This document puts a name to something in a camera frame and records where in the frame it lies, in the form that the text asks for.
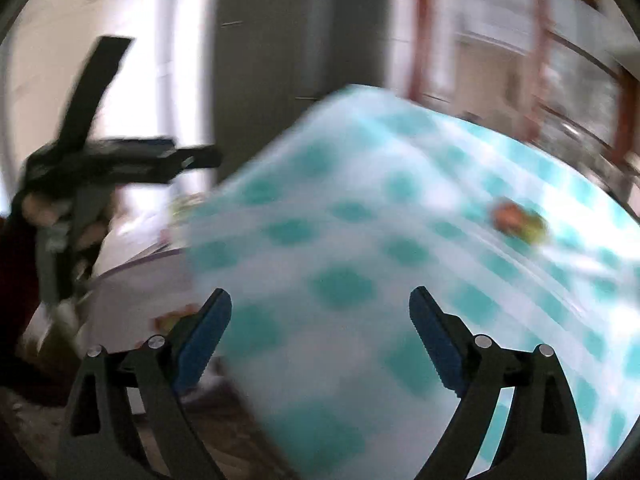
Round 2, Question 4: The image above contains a red apple fruit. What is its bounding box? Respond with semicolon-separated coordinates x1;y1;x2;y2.
490;200;526;236

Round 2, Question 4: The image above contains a dark grey refrigerator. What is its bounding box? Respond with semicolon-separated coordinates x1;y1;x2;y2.
210;0;390;181

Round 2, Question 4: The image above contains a brown wooden door frame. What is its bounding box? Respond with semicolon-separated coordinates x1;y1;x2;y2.
407;0;639;165

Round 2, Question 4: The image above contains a green tomato far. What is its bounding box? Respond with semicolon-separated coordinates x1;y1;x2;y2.
518;210;547;245

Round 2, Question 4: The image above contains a person's hand on gripper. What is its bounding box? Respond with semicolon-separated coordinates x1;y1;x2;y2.
21;193;113;250

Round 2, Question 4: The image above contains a teal white checkered tablecloth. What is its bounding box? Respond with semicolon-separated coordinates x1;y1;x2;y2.
186;87;639;479

